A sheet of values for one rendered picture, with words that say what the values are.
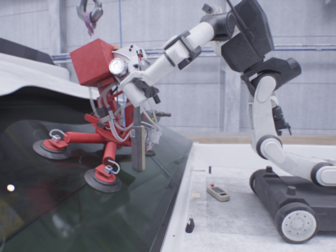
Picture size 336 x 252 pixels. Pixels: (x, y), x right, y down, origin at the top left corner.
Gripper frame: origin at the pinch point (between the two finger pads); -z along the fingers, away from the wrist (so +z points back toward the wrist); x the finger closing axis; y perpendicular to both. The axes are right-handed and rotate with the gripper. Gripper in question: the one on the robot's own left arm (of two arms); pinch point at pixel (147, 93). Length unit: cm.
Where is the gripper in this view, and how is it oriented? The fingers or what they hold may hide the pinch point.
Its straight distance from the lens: 115.4
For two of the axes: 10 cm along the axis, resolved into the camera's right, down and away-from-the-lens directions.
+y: -2.9, -9.6, -0.5
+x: 9.4, -2.7, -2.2
